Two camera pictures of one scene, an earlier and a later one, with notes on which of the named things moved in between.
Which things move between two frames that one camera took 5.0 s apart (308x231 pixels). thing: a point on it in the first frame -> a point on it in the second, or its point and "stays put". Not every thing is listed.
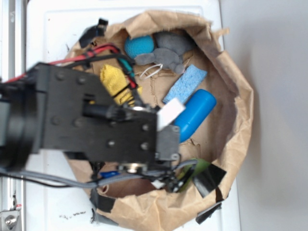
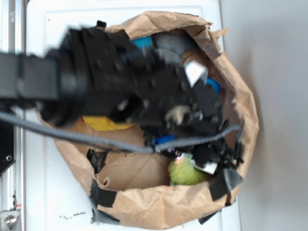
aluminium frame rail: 13,63 stays put
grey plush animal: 169,49 stays put
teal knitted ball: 139,45 stays put
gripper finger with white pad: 207,180 -> 209,167
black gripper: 70,111 -> 101,71
